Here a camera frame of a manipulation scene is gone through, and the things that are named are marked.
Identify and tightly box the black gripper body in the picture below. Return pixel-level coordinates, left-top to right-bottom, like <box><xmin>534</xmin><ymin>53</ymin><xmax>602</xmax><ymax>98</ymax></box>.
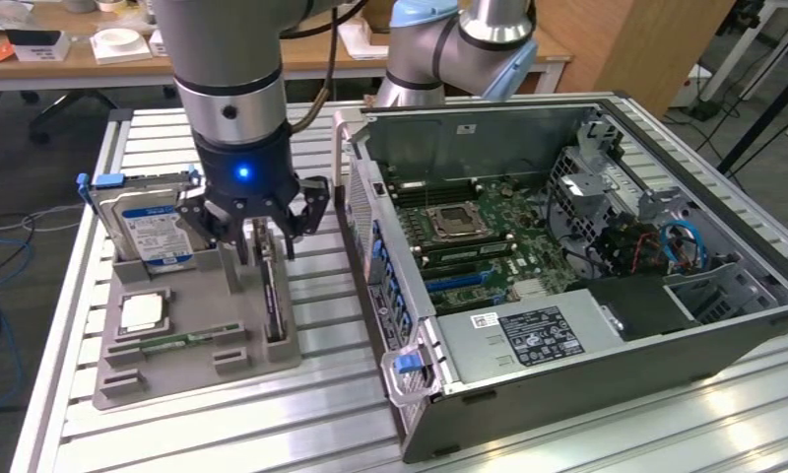
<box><xmin>193</xmin><ymin>125</ymin><xmax>302</xmax><ymax>223</ymax></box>

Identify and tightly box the graphics card with black fan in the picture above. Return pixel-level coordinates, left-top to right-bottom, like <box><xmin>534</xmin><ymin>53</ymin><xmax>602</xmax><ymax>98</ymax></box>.
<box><xmin>246</xmin><ymin>216</ymin><xmax>289</xmax><ymax>346</ymax></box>

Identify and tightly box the hard disk in blue caddy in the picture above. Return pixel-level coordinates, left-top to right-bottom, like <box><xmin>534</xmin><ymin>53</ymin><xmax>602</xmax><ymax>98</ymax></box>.
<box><xmin>75</xmin><ymin>166</ymin><xmax>206</xmax><ymax>276</ymax></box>

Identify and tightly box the grey parts rack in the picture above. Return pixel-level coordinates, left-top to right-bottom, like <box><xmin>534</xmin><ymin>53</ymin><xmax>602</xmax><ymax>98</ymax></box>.
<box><xmin>93</xmin><ymin>231</ymin><xmax>303</xmax><ymax>411</ymax></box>

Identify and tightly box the silver CPU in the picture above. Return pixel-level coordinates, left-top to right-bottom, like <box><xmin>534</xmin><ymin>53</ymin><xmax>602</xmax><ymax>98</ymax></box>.
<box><xmin>121</xmin><ymin>295</ymin><xmax>166</xmax><ymax>332</ymax></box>

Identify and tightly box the CPU socket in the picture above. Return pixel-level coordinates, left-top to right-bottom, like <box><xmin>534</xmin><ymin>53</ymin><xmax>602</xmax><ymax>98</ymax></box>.
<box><xmin>429</xmin><ymin>201</ymin><xmax>493</xmax><ymax>242</ymax></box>

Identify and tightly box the green RAM stick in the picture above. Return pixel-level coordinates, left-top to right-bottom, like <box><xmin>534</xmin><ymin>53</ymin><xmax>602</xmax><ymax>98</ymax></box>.
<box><xmin>139</xmin><ymin>328</ymin><xmax>221</xmax><ymax>352</ymax></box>

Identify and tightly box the RAM stick with white label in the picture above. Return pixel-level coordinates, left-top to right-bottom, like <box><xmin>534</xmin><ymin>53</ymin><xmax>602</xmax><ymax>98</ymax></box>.
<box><xmin>419</xmin><ymin>241</ymin><xmax>513</xmax><ymax>261</ymax></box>

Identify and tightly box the blue expansion slot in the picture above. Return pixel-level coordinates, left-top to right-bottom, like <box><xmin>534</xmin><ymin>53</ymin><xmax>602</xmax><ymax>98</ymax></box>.
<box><xmin>423</xmin><ymin>273</ymin><xmax>497</xmax><ymax>293</ymax></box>

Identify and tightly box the plain white box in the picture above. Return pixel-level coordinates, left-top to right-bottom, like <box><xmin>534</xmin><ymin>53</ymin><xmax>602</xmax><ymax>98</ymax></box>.
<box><xmin>146</xmin><ymin>28</ymin><xmax>171</xmax><ymax>58</ymax></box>

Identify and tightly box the black office chair base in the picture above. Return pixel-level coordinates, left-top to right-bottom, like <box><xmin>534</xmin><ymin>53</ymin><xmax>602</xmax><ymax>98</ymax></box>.
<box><xmin>25</xmin><ymin>91</ymin><xmax>119</xmax><ymax>144</ymax></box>

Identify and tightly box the white box with round hole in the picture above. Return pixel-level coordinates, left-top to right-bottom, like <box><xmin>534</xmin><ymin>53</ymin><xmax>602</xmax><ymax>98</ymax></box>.
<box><xmin>89</xmin><ymin>28</ymin><xmax>153</xmax><ymax>66</ymax></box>

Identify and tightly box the white paper stack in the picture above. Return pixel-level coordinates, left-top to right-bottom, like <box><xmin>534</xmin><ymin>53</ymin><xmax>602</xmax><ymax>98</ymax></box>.
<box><xmin>337</xmin><ymin>23</ymin><xmax>393</xmax><ymax>61</ymax></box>

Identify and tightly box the wooden desk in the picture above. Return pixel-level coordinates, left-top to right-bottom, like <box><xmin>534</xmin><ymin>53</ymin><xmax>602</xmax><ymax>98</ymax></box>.
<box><xmin>0</xmin><ymin>0</ymin><xmax>573</xmax><ymax>107</ymax></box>

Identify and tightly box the green motherboard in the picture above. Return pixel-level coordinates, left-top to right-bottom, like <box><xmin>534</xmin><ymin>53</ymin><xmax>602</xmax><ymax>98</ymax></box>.
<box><xmin>383</xmin><ymin>165</ymin><xmax>589</xmax><ymax>316</ymax></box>

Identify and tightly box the brown cardboard box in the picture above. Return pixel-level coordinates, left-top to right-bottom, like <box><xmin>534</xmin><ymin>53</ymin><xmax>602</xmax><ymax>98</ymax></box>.
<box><xmin>363</xmin><ymin>7</ymin><xmax>394</xmax><ymax>34</ymax></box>

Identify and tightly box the grey power supply unit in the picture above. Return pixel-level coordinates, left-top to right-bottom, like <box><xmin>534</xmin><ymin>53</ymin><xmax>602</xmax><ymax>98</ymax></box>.
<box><xmin>436</xmin><ymin>288</ymin><xmax>625</xmax><ymax>385</ymax></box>

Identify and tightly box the white box with black top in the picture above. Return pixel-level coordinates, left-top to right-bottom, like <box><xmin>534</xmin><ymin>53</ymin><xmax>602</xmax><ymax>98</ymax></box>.
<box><xmin>3</xmin><ymin>29</ymin><xmax>73</xmax><ymax>63</ymax></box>

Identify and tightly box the black plastic shroud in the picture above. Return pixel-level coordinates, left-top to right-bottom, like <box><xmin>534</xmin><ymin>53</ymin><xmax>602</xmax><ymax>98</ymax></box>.
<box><xmin>589</xmin><ymin>273</ymin><xmax>701</xmax><ymax>341</ymax></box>

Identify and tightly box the open black PC case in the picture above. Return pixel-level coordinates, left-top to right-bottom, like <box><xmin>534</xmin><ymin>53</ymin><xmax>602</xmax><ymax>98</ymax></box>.
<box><xmin>330</xmin><ymin>91</ymin><xmax>788</xmax><ymax>464</ymax></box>

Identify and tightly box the wooden cabinet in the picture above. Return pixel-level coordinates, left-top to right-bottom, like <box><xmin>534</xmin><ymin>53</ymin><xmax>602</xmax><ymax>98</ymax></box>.
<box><xmin>537</xmin><ymin>0</ymin><xmax>738</xmax><ymax>120</ymax></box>

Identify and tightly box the black slanted pole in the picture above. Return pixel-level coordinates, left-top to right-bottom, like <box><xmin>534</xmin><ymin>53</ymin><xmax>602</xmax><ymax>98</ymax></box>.
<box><xmin>714</xmin><ymin>0</ymin><xmax>788</xmax><ymax>176</ymax></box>

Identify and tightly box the metal disk bay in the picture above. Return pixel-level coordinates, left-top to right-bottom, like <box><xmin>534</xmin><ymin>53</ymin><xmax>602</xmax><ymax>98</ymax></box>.
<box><xmin>661</xmin><ymin>263</ymin><xmax>788</xmax><ymax>326</ymax></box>

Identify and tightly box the white floor cable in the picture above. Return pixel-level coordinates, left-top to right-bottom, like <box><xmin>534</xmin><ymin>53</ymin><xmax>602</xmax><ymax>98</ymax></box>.
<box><xmin>0</xmin><ymin>204</ymin><xmax>83</xmax><ymax>233</ymax></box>

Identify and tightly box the robot cable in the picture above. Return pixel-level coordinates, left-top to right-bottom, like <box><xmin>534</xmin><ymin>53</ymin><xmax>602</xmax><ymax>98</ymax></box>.
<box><xmin>281</xmin><ymin>0</ymin><xmax>339</xmax><ymax>134</ymax></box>

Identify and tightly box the blue floor cable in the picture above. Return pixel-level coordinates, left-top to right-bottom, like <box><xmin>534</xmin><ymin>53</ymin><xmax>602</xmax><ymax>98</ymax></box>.
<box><xmin>0</xmin><ymin>216</ymin><xmax>35</xmax><ymax>425</ymax></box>

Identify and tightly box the blue wire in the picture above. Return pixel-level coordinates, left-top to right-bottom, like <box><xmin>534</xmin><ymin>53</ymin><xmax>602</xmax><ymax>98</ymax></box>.
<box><xmin>657</xmin><ymin>220</ymin><xmax>709</xmax><ymax>271</ymax></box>

